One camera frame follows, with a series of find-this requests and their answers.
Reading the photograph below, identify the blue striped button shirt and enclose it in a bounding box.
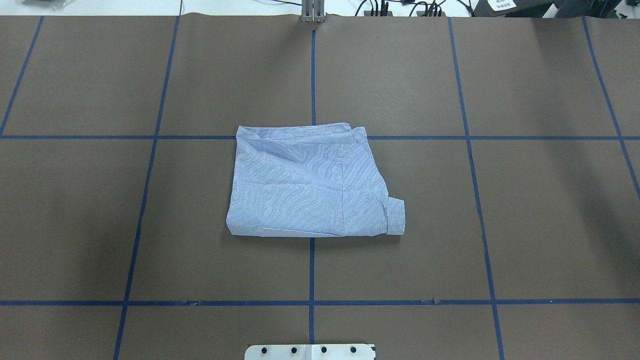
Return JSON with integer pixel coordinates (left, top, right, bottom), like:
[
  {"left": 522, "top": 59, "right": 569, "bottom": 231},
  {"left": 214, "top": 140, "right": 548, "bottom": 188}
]
[{"left": 226, "top": 123, "right": 406, "bottom": 239}]

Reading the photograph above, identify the aluminium frame post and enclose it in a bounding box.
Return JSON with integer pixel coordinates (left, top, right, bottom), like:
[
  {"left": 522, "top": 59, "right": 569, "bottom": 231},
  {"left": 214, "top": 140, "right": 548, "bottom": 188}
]
[{"left": 301, "top": 0, "right": 326, "bottom": 24}]

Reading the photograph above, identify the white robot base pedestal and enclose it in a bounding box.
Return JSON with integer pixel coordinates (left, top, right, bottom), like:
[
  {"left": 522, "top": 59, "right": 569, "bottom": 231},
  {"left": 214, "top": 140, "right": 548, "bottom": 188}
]
[{"left": 244, "top": 343, "right": 377, "bottom": 360}]

